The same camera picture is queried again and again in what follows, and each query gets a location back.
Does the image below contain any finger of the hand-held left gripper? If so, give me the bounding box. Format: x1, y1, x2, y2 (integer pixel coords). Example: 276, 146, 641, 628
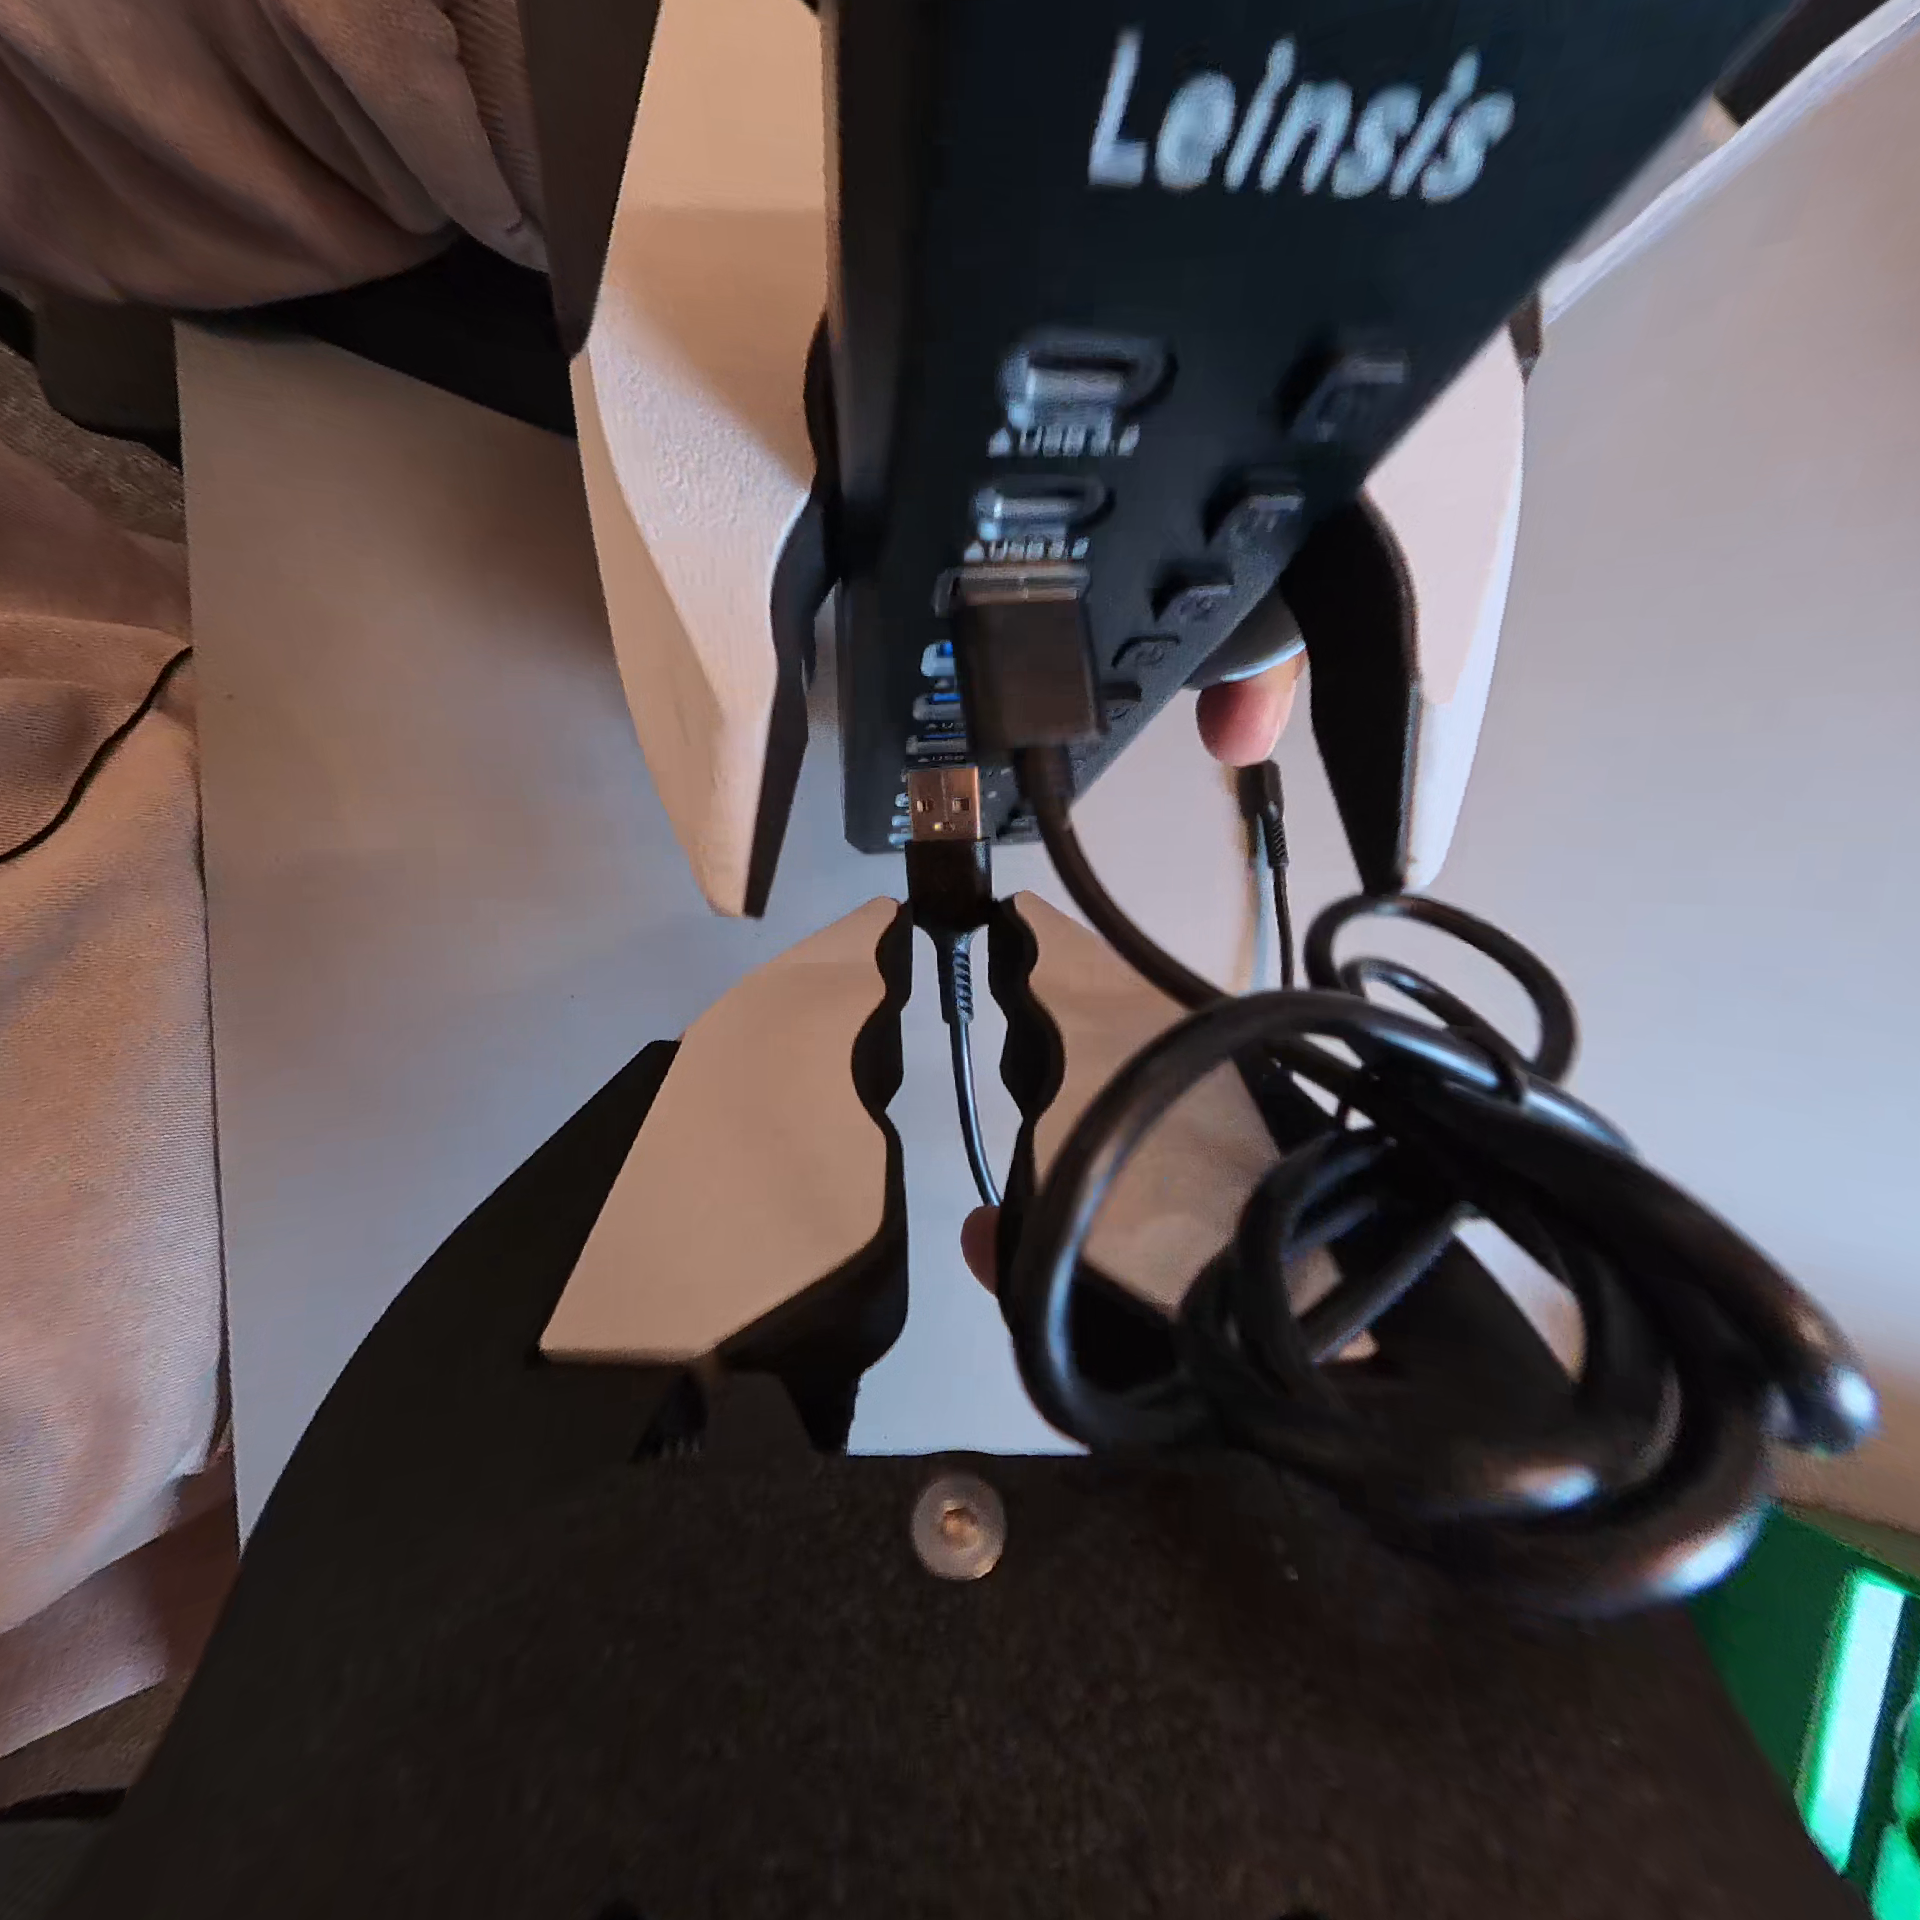
569, 0, 835, 921
1293, 293, 1537, 897

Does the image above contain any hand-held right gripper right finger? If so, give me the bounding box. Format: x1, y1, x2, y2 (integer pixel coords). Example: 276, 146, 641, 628
983, 890, 1584, 1367

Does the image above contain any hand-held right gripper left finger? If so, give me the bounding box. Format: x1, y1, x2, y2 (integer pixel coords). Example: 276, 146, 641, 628
537, 897, 916, 1454

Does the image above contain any black braided usb cable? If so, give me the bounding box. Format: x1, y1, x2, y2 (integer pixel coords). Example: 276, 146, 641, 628
900, 756, 1011, 1220

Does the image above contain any black usb hub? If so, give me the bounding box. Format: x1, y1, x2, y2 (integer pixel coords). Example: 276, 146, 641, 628
817, 0, 1809, 860

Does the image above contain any person's left forearm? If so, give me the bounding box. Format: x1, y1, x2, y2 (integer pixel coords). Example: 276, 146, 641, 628
0, 0, 549, 309

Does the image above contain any person's left hand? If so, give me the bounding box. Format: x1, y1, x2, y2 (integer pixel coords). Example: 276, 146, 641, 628
1196, 667, 1305, 769

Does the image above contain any person's beige sweatshirt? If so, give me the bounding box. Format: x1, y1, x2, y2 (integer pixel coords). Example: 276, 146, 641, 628
0, 337, 242, 1801

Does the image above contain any green plastic bin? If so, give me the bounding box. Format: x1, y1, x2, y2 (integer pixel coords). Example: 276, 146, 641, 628
1688, 1506, 1920, 1920

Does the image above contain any thin black cable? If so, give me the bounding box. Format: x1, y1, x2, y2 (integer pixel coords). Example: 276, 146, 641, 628
1233, 756, 1305, 999

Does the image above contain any thick black coiled cable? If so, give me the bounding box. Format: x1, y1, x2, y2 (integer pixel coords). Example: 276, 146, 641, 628
937, 567, 1884, 1622

